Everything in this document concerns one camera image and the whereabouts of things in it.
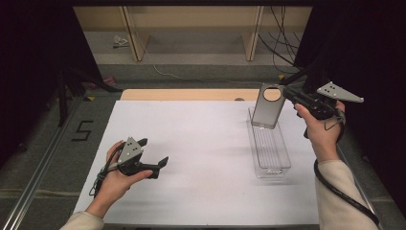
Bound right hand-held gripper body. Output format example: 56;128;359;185
299;80;365;122

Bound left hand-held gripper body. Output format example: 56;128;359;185
116;136;155;178

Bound clear plastic container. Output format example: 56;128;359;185
246;106;292;179

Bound person's right hand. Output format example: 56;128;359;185
294;100;348;165

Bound person's left hand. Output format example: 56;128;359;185
85;139;154;220

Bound black stand legs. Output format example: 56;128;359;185
56;62;124;127
267;59;330;95

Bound white table sheet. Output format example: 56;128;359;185
73;100;321;226

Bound wooden table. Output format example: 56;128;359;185
119;88;295;103

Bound pink object on floor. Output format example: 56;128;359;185
87;76;117;91

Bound crumpled clear wrapper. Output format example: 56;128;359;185
112;34;130;49

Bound light wooden shelf unit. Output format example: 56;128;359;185
73;5;313;62

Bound thin black wrist strap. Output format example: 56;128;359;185
323;108;347;132

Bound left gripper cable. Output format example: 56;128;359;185
88;143;124;197

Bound bundle of black cables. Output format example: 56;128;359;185
257;5;308;75

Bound metal floor rail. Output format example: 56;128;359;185
336;145;382;230
0;95;81;230

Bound thick black gripper cable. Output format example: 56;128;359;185
313;158;381;226

